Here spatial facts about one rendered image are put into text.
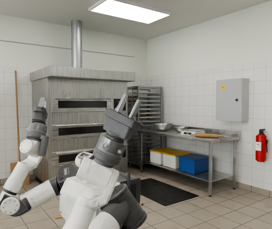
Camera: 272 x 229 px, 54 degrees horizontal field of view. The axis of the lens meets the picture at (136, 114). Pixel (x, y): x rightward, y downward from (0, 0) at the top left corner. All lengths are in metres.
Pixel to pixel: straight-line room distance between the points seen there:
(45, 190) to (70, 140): 3.23
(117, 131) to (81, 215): 0.26
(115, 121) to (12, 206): 0.71
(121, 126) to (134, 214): 0.36
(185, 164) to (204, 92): 1.45
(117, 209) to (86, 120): 3.72
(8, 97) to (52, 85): 1.12
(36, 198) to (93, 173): 0.58
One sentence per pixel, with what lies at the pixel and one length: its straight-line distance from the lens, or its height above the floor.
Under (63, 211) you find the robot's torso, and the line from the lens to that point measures 1.24.
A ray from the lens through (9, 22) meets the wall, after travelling 5.47.
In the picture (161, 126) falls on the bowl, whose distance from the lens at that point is 5.28.
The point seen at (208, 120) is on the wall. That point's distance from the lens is 5.20.
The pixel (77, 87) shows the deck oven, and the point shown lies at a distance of 4.55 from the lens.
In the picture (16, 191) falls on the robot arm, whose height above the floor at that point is 1.05.
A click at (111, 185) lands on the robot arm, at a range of 0.82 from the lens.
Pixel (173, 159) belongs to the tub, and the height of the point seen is 0.41.
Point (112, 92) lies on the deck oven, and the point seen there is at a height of 1.65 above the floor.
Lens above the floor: 1.44
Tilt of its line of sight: 2 degrees down
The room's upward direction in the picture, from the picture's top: straight up
